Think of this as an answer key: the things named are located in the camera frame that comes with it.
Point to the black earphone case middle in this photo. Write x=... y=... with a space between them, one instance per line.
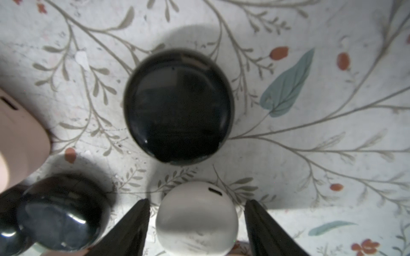
x=63 y=213

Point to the black earphone case left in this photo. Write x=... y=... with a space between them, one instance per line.
x=13 y=241

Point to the black earphone case right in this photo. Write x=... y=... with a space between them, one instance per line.
x=179 y=106

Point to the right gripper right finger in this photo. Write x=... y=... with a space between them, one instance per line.
x=266 y=236

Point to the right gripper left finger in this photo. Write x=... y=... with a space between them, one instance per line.
x=128 y=237

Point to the black earphone case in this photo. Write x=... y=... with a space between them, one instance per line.
x=63 y=213
x=13 y=241
x=179 y=106

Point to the pink earphone case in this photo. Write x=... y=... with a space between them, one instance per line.
x=25 y=144

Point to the white earphone case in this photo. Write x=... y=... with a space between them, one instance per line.
x=197 y=219

